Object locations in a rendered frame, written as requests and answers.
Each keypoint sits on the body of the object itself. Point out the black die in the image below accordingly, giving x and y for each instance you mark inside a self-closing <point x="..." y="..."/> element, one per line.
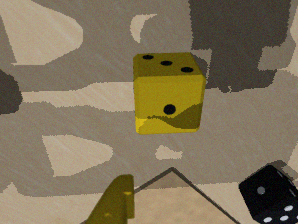
<point x="271" y="197"/>

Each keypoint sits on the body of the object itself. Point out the tan flat mat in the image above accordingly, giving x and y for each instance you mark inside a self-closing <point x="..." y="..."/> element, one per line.
<point x="169" y="198"/>

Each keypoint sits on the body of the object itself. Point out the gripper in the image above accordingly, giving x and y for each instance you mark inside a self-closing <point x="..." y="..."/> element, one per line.
<point x="116" y="205"/>

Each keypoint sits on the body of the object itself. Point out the yellow die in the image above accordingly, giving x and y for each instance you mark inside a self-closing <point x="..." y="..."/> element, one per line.
<point x="168" y="93"/>

